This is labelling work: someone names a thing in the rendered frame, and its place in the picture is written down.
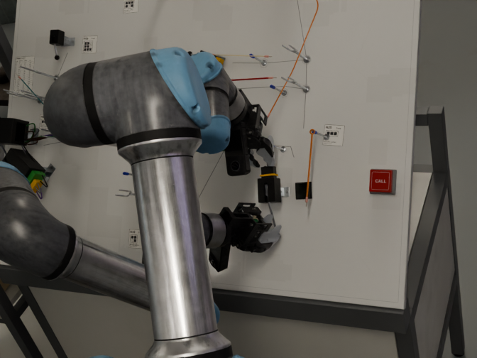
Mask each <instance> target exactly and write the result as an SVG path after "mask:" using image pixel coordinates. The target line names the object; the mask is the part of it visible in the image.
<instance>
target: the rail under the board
mask: <svg viewBox="0 0 477 358"><path fill-rule="evenodd" d="M0 279H1V281H2V282H3V283H7V284H13V285H19V286H30V287H36V288H47V289H53V290H59V291H69V292H76V293H86V294H92V295H103V296H107V295H104V294H102V293H99V292H96V291H93V290H91V289H89V288H85V287H84V286H80V285H78V284H76V283H73V282H70V281H67V280H65V279H62V278H57V279H55V280H53V281H49V280H46V279H44V278H41V277H38V276H34V275H33V274H31V273H28V272H25V271H22V270H20V269H19V268H16V267H13V266H8V265H1V264H0ZM212 294H213V299H214V302H215V304H216V305H217V307H218V308H219V310H222V311H228V312H234V313H245V314H251V315H262V316H268V317H274V318H285V319H291V320H301V321H307V322H318V323H324V324H330V325H341V326H347V327H358V328H364V329H370V330H381V331H387V332H398V333H404V334H406V332H407V328H408V325H409V321H410V307H409V302H408V297H406V308H405V309H404V310H402V309H395V308H383V307H376V306H369V305H358V304H351V303H339V302H332V301H325V300H313V299H306V298H294V297H287V296H281V295H268V294H262V293H249V292H243V291H230V290H224V289H218V288H212Z"/></svg>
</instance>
